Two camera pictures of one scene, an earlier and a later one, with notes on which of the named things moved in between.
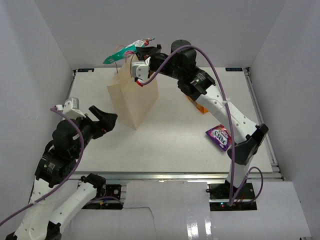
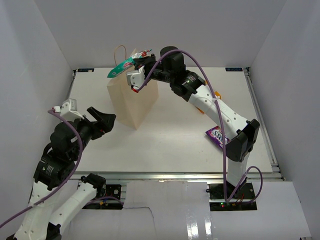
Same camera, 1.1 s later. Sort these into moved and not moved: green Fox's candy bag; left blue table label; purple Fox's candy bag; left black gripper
Moved: green Fox's candy bag
Not moved: left black gripper; purple Fox's candy bag; left blue table label
